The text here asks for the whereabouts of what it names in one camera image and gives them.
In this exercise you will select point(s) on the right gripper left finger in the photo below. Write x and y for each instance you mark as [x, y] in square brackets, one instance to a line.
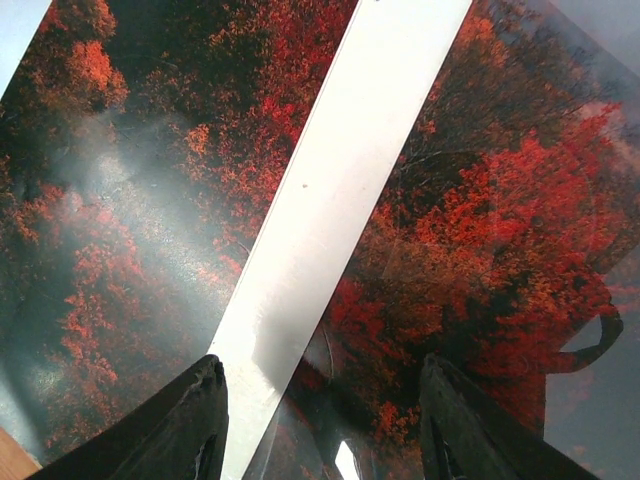
[178, 433]

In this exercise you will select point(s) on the white photo mat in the photo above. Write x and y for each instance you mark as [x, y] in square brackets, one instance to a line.
[381, 74]

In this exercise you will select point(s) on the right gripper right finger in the photo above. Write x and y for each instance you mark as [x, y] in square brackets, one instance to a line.
[462, 425]

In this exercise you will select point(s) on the photo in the photo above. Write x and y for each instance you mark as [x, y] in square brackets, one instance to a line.
[142, 143]

